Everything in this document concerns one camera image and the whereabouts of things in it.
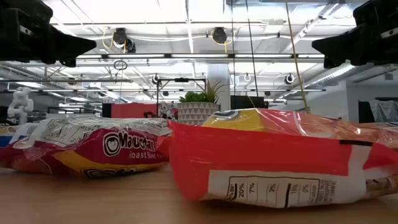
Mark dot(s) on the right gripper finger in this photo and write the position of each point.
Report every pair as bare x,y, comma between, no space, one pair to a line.
339,46
330,63

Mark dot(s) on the clear plastic bin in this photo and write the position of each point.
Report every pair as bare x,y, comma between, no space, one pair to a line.
77,114

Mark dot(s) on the white humanoid robot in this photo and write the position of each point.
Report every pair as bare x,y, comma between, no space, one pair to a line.
20,104

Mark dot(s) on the red Maruchan noodle pack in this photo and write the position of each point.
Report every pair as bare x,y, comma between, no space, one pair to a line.
93,146

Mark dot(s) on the succulent in white patterned pot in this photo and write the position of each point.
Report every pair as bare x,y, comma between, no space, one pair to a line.
197,113

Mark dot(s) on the red partition panel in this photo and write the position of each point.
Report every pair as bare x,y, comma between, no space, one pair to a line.
133,110

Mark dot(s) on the floral print box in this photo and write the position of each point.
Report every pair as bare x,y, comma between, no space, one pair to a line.
168,111

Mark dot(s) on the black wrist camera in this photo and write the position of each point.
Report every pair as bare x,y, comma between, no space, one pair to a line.
379,12
25,11

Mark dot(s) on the silver ventilation duct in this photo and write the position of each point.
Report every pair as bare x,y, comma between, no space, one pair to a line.
335,76

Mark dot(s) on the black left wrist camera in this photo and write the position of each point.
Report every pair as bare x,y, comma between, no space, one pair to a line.
25,11

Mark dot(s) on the grey draped cloth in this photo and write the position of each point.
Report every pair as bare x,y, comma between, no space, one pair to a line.
385,110

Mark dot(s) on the long ceiling light bar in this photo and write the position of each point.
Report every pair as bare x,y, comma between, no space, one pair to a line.
199,56

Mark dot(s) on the blue Maruchan noodle pack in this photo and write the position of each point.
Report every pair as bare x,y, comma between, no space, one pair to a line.
12,133

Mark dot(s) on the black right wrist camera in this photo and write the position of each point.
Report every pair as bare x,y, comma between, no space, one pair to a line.
379,12

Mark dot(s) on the black monitor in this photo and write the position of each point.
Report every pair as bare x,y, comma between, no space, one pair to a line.
245,102

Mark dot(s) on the black upright panel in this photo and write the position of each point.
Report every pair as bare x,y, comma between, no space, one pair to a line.
366,112

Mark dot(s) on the orange Maruchan noodle pack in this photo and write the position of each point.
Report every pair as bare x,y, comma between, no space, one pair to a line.
264,149

